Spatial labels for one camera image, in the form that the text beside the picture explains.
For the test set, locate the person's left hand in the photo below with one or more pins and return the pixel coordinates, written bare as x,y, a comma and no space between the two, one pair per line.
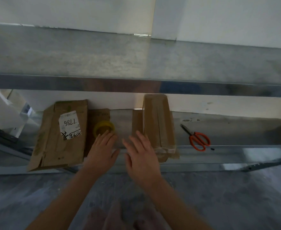
102,154

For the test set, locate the person's right hand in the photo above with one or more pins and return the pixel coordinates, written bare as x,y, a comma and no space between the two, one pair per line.
143,162

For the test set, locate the person's right thumb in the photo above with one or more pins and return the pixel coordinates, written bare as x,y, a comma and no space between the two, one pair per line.
128,162

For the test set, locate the person's left thumb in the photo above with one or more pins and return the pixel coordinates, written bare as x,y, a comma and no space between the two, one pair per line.
116,154

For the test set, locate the person's right middle finger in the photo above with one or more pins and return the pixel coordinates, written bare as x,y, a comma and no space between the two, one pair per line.
142,140

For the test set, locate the person's right forearm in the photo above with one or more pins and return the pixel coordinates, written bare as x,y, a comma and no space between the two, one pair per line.
176,205

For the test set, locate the person's left forearm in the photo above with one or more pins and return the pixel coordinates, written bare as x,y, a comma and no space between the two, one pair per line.
63,201

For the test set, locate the flat brown cardboard piece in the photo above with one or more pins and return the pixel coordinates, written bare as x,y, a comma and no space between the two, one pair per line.
137,122

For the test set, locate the tall taped cardboard box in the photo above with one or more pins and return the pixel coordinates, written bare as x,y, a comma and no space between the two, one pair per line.
157,122

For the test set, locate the yellow tape roll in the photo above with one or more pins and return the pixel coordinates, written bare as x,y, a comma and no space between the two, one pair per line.
104,128

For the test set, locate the small brown cardboard sheet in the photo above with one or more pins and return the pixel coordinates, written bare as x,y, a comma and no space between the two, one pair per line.
92,117

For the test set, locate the person's legs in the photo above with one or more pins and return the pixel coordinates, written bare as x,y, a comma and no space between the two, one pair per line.
121,217

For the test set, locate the grey metal shelving rack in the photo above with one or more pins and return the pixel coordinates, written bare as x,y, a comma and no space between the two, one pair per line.
140,83

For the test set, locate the flattened cardboard box white label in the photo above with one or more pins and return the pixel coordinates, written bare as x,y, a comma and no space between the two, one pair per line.
56,141

